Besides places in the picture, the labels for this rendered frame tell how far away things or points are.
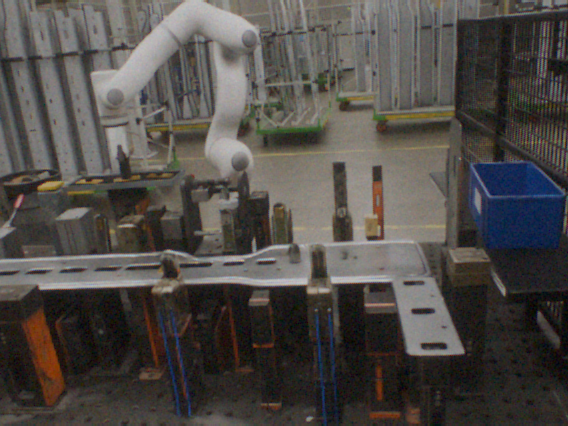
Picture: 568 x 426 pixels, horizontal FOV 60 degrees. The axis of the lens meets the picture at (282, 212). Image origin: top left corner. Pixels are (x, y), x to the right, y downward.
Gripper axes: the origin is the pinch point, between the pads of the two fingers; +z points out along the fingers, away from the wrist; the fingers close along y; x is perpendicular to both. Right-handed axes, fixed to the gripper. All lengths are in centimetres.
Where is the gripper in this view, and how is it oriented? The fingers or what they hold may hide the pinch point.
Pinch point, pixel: (125, 171)
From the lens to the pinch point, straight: 168.6
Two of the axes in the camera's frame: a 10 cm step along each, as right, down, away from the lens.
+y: 2.6, 3.0, -9.2
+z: 0.9, 9.4, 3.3
